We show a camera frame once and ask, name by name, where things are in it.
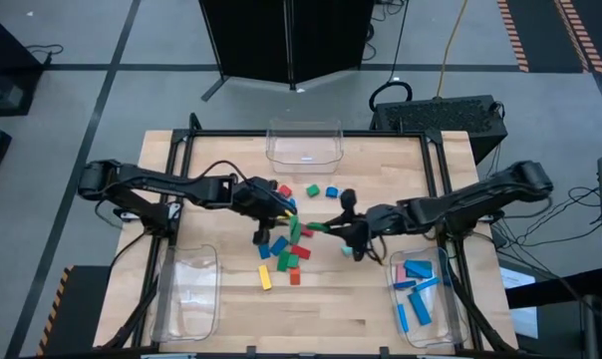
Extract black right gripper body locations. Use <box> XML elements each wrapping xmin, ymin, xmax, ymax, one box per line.
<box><xmin>330</xmin><ymin>187</ymin><xmax>413</xmax><ymax>263</ymax></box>

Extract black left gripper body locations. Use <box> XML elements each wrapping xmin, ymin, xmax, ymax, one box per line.
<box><xmin>229</xmin><ymin>176</ymin><xmax>296</xmax><ymax>246</ymax></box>

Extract clear plastic bin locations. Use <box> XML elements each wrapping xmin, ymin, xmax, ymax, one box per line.
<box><xmin>150</xmin><ymin>242</ymin><xmax>223</xmax><ymax>344</ymax></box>
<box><xmin>387</xmin><ymin>246</ymin><xmax>470</xmax><ymax>349</ymax></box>
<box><xmin>264</xmin><ymin>117</ymin><xmax>345</xmax><ymax>175</ymax></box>

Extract yellow long block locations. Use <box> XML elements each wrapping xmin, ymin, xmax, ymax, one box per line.
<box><xmin>257</xmin><ymin>263</ymin><xmax>273</xmax><ymax>292</ymax></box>

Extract black perforated computer box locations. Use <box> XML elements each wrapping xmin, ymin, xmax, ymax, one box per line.
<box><xmin>369</xmin><ymin>93</ymin><xmax>509</xmax><ymax>166</ymax></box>

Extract white paper sheet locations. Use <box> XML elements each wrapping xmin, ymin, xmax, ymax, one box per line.
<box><xmin>498</xmin><ymin>265</ymin><xmax>540</xmax><ymax>341</ymax></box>

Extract black folding partition panel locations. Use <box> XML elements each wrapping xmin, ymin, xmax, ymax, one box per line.
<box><xmin>197</xmin><ymin>0</ymin><xmax>378</xmax><ymax>104</ymax></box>

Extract black mat yellow hazard stripes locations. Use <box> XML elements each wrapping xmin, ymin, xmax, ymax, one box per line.
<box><xmin>35</xmin><ymin>263</ymin><xmax>114</xmax><ymax>358</ymax></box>

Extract black mat orange hazard stripes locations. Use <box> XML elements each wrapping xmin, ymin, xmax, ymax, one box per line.
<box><xmin>494</xmin><ymin>0</ymin><xmax>602</xmax><ymax>75</ymax></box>

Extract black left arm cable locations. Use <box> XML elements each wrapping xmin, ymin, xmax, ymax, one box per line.
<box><xmin>183</xmin><ymin>159</ymin><xmax>282</xmax><ymax>200</ymax></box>

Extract black table frame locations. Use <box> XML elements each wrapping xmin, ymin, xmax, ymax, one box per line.
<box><xmin>92</xmin><ymin>112</ymin><xmax>520</xmax><ymax>359</ymax></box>

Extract black looped cable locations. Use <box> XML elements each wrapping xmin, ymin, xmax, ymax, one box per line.
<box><xmin>368</xmin><ymin>0</ymin><xmax>415</xmax><ymax>114</ymax></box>

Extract thick yellow cable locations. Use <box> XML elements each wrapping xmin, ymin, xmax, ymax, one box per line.
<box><xmin>435</xmin><ymin>0</ymin><xmax>470</xmax><ymax>100</ymax></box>

